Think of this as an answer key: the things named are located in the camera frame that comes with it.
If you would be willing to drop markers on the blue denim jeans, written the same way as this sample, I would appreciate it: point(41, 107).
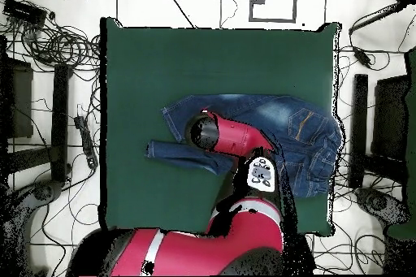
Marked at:
point(292, 127)

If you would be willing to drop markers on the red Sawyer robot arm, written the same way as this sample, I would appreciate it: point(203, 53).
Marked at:
point(227, 137)

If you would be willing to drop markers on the dark flat panel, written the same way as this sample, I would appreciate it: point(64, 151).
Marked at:
point(21, 104)
point(390, 117)

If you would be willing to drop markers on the dark green table cloth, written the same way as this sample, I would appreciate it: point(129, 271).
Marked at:
point(146, 78)

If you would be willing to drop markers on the black power strip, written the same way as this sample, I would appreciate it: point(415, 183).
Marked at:
point(86, 140)

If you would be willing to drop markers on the black stand beam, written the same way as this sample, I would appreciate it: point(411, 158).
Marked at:
point(359, 127)
point(60, 121)

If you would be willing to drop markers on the grey round stand foot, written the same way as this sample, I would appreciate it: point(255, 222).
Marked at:
point(45, 191)
point(377, 204)

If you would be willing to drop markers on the black power adapter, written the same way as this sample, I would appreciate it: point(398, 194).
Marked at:
point(362, 56)

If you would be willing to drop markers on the black tube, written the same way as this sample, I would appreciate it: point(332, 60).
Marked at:
point(377, 17)

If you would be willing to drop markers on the black box device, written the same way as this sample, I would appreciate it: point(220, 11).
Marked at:
point(24, 12)

